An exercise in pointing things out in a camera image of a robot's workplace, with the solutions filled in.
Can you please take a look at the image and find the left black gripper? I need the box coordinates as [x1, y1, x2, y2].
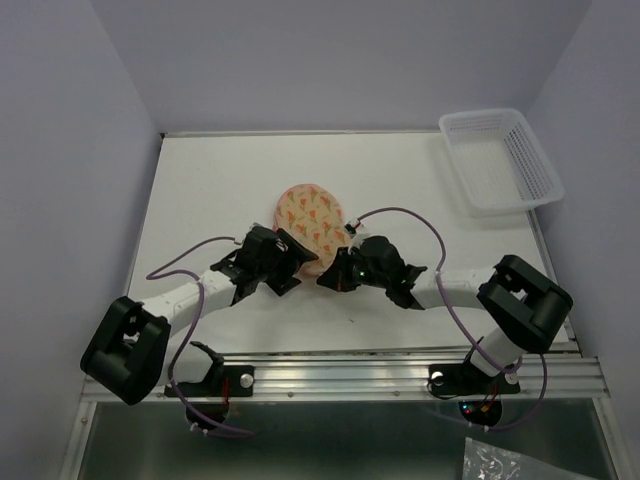
[256, 228, 317, 295]

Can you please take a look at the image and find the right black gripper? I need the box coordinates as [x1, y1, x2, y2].
[315, 246, 388, 292]

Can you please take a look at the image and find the floral mesh laundry bag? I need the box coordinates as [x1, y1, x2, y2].
[273, 184, 350, 277]

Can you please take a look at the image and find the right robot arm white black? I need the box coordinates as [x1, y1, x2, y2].
[317, 236, 574, 390]

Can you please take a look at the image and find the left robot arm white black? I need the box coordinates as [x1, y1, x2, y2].
[80, 224, 318, 405]

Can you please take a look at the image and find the clear plastic bag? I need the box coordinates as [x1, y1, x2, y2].
[462, 437, 529, 480]

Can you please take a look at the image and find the white plastic basket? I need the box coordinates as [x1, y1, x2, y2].
[439, 108, 565, 216]

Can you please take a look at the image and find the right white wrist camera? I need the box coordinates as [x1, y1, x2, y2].
[349, 223, 370, 251]

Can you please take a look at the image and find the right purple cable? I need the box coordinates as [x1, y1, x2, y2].
[344, 205, 547, 432]

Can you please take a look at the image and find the purple cable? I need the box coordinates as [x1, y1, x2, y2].
[145, 235, 256, 439]
[344, 205, 547, 432]

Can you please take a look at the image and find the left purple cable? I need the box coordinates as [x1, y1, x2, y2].
[145, 235, 256, 439]

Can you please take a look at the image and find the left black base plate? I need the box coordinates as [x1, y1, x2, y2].
[178, 341, 255, 402]

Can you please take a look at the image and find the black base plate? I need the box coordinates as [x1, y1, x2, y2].
[428, 363, 521, 397]
[178, 341, 255, 402]

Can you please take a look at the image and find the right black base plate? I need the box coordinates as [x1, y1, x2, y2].
[428, 363, 521, 397]

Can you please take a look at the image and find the aluminium mounting rail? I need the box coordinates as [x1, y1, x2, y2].
[225, 351, 610, 402]

